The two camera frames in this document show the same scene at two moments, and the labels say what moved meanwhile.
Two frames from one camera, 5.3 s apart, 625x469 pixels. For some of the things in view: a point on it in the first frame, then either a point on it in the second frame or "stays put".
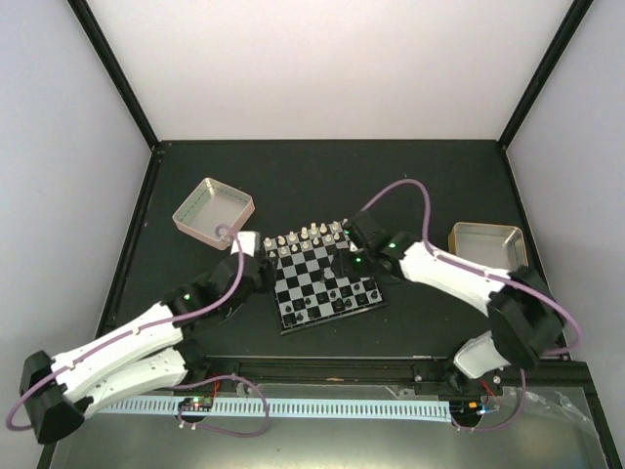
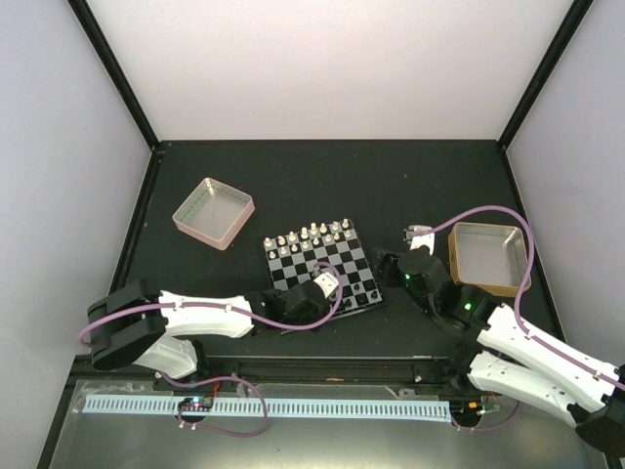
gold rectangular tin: x=498 y=246 stays put
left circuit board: x=199 y=402 stays put
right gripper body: x=360 y=268 to x=431 y=304
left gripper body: x=265 y=283 to x=326 y=308
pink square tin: x=214 y=213 stays put
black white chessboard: x=308 y=292 stays put
